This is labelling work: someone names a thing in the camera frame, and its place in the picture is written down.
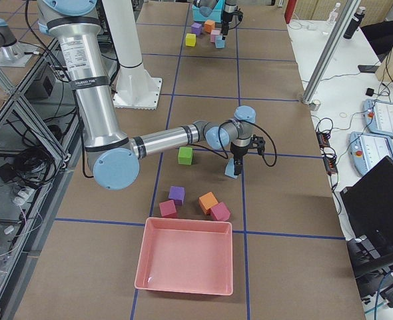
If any light pink foam block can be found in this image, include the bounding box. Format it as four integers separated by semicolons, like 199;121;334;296
210;29;220;43

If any teal plastic bin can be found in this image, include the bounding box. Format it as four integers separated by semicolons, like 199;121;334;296
191;0;224;23

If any pink plastic tray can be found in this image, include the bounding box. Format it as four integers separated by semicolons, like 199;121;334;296
135;217;233;296

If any white pedestal base plate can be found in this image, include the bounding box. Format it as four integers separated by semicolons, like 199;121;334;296
113;65;163;110

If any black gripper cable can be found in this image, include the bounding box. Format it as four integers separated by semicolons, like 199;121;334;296
216;122;278;167

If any clear spray bottle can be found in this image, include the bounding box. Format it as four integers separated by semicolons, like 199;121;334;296
326;2;341;26

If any second robot base grey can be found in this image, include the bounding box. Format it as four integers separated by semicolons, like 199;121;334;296
0;18;38;67

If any magenta foam block lower right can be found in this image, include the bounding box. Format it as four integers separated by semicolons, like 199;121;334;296
159;200;178;219

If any green foam block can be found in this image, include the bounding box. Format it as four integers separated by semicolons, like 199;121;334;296
177;147;193;165

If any orange foam block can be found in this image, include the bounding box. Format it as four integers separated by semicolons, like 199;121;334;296
204;19;216;33
198;192;218;215

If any teach pendant lower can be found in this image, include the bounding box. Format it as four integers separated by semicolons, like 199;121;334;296
349;131;393;176

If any black laptop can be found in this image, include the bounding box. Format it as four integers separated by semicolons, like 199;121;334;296
339;155;393;241

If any purple foam block right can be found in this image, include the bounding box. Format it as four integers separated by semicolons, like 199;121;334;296
169;186;185;206

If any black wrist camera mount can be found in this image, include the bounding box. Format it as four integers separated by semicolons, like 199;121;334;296
251;135;266;156
234;8;243;21

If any magenta foam block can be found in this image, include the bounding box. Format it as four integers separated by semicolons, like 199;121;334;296
210;202;231;221
159;200;178;219

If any aluminium frame post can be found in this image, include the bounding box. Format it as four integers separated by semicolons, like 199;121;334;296
300;0;360;105

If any yellow foam block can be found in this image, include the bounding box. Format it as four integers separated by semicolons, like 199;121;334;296
185;33;197;47

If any orange foam block left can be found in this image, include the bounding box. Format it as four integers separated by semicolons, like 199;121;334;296
204;19;216;33

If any black water bottle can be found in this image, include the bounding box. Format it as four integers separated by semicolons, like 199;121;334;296
343;6;366;39

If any teach pendant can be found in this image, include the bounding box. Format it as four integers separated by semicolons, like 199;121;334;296
349;131;393;176
362;99;393;138

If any light blue foam block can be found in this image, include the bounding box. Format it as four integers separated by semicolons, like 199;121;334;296
214;35;225;49
224;158;238;179

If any orange black usb hub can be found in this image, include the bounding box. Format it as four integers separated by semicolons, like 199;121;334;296
316;131;338;176

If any purple foam block left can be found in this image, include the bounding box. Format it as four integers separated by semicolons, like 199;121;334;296
191;22;202;36

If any magenta foam block upper right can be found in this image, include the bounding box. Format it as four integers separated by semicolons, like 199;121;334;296
210;202;231;221

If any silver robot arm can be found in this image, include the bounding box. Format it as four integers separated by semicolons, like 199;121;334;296
188;0;242;39
38;1;256;190

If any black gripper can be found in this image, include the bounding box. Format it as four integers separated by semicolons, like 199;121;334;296
221;10;234;37
230;145;248;176

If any purple foam block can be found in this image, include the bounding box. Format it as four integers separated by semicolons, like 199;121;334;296
191;22;202;36
169;186;185;206

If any orange foam block right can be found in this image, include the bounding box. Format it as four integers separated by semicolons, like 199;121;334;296
198;192;218;215

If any teach pendant upper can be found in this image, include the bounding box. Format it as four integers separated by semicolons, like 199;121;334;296
362;99;393;138

